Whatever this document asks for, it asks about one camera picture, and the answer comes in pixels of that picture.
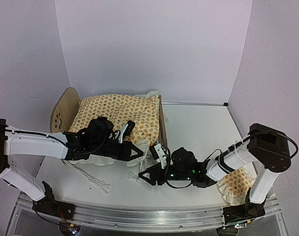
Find duck print ruffled cushion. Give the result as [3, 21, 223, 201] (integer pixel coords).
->
[69, 91, 166, 167]

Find white cushion tie cords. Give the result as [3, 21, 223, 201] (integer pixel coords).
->
[65, 162, 113, 196]
[127, 147, 152, 184]

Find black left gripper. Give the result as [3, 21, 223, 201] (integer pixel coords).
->
[91, 141, 144, 162]

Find small duck print pillow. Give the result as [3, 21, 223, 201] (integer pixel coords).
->
[217, 168, 255, 206]

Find wooden pet bed frame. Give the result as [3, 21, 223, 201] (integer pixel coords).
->
[49, 87, 168, 166]

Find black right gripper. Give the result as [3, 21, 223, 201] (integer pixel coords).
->
[139, 162, 193, 186]

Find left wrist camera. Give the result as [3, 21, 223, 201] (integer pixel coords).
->
[118, 120, 135, 143]

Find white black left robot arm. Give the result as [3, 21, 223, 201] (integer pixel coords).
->
[0, 117, 144, 215]

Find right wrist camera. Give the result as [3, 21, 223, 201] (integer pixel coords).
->
[149, 143, 171, 170]

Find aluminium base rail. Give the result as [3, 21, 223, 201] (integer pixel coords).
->
[6, 193, 288, 236]

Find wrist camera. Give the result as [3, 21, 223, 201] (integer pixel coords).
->
[118, 120, 135, 143]
[149, 143, 171, 170]

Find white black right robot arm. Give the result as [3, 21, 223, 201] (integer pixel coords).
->
[138, 123, 299, 220]

